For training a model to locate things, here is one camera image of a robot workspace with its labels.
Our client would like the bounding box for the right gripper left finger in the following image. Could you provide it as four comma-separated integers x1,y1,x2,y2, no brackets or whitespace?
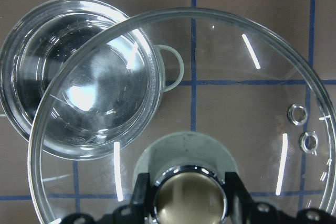
60,173,151,223

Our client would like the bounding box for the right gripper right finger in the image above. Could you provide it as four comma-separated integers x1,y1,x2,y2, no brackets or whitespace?
224,172,335,223

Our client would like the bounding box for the glass pot lid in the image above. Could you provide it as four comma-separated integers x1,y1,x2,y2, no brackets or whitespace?
28,8,335,223

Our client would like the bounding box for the pale green electric pot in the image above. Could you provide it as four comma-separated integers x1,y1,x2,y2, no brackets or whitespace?
1,0,184,160

